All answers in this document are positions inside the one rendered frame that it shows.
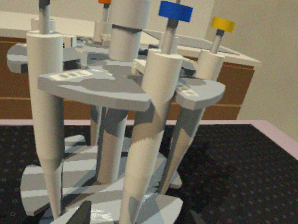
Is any white pipette with blue push button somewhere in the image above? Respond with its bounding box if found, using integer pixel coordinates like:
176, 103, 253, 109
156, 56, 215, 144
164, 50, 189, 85
119, 1, 193, 224

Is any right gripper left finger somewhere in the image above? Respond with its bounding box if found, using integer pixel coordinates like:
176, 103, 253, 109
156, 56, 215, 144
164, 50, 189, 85
66, 200, 91, 224

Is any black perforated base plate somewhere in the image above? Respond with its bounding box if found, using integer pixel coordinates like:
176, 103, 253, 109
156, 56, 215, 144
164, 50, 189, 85
0, 124, 298, 224

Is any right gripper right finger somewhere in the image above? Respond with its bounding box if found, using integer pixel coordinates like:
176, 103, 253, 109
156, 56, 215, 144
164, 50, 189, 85
183, 210, 206, 224

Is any white pipette with yellow button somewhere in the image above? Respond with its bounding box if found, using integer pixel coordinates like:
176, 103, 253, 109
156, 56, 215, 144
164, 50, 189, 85
31, 18, 77, 48
26, 0, 87, 220

